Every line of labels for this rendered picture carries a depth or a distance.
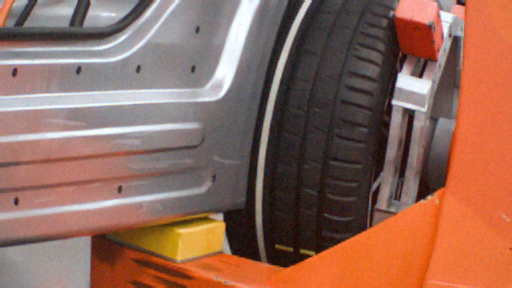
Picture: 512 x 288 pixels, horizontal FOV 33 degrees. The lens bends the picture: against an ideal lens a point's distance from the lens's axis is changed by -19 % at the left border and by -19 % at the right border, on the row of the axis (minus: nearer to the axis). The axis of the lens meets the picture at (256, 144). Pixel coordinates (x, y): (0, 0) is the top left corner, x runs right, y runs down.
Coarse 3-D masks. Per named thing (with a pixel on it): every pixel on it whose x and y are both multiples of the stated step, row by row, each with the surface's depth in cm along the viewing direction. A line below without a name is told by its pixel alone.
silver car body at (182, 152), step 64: (0, 0) 172; (64, 0) 166; (128, 0) 158; (192, 0) 131; (256, 0) 143; (448, 0) 248; (0, 64) 94; (64, 64) 106; (128, 64) 120; (192, 64) 135; (256, 64) 147; (0, 128) 93; (64, 128) 105; (128, 128) 119; (192, 128) 133; (0, 192) 95; (64, 192) 108; (128, 192) 122; (192, 192) 137
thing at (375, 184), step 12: (396, 60) 162; (396, 72) 170; (420, 72) 188; (384, 108) 159; (384, 120) 167; (408, 120) 188; (384, 132) 168; (408, 132) 189; (384, 144) 176; (408, 144) 189; (384, 156) 176; (408, 156) 189; (372, 168) 159; (372, 180) 160; (420, 180) 204; (372, 192) 206; (396, 192) 183; (420, 192) 202; (372, 204) 205; (372, 216) 175
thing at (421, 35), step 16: (400, 0) 156; (416, 0) 155; (400, 16) 153; (416, 16) 152; (432, 16) 151; (400, 32) 155; (416, 32) 153; (432, 32) 151; (400, 48) 159; (416, 48) 156; (432, 48) 154
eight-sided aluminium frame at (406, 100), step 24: (456, 24) 167; (408, 72) 156; (432, 72) 155; (408, 96) 154; (432, 96) 155; (384, 168) 156; (408, 168) 154; (384, 192) 156; (408, 192) 154; (384, 216) 156
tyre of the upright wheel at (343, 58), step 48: (336, 0) 162; (384, 0) 161; (432, 0) 180; (336, 48) 156; (384, 48) 155; (288, 96) 158; (336, 96) 155; (384, 96) 158; (288, 144) 157; (336, 144) 153; (288, 192) 158; (336, 192) 154; (432, 192) 204; (240, 240) 167; (288, 240) 162; (336, 240) 157
